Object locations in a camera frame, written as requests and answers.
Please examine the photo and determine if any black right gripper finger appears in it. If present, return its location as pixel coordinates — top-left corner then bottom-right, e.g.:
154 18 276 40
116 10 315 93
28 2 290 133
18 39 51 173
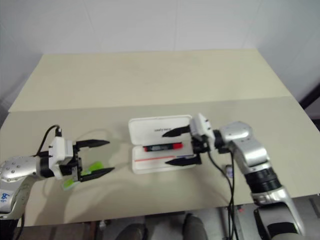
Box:
161 124 193 138
164 155 202 167

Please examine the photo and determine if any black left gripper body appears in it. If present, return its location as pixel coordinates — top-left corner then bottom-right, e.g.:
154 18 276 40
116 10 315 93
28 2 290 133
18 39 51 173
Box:
59 144 85 183

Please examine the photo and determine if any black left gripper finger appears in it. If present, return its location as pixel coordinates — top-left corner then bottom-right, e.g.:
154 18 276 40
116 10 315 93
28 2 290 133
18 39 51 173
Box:
79 167 116 183
74 139 111 152

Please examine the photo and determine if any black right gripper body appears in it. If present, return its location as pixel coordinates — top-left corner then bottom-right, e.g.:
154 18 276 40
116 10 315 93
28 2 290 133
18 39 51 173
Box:
191 135 211 154

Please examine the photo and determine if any green marker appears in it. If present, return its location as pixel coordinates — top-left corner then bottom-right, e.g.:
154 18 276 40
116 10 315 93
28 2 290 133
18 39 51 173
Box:
61 161 104 193

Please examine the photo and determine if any red marker with black barrel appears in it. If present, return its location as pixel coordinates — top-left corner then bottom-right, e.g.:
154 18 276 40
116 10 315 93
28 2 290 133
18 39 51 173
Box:
142 142 184 153

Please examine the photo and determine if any white pencil case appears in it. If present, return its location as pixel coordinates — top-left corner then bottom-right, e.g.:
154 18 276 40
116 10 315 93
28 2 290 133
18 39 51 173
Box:
127 114 201 175

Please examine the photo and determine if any dark rounded shape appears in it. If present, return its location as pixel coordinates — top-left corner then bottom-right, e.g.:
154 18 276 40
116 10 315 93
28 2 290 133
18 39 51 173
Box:
183 213 205 240
116 221 146 240

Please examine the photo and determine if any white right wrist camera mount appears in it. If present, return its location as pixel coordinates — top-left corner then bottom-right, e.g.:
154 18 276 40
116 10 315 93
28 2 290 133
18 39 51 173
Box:
189 112 217 151

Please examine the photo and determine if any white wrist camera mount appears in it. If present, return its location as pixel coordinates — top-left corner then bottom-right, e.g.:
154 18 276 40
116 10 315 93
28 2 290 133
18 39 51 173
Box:
189 112 217 151
47 136 76 180

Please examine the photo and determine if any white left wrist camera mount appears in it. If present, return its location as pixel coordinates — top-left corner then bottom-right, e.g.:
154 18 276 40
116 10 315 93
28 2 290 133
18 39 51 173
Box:
47 136 76 180

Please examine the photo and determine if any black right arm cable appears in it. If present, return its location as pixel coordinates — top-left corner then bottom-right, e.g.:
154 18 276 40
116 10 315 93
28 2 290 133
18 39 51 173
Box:
207 146 238 240

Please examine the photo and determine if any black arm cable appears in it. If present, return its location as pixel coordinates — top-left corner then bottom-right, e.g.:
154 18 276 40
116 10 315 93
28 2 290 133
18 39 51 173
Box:
207 146 238 240
36 124 63 158

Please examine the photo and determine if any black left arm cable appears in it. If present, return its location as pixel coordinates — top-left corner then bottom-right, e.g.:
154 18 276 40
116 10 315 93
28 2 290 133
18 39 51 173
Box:
36 124 63 158

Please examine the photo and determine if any black furniture frame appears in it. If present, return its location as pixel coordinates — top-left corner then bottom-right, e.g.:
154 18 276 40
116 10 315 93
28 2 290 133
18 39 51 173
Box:
299 81 320 121

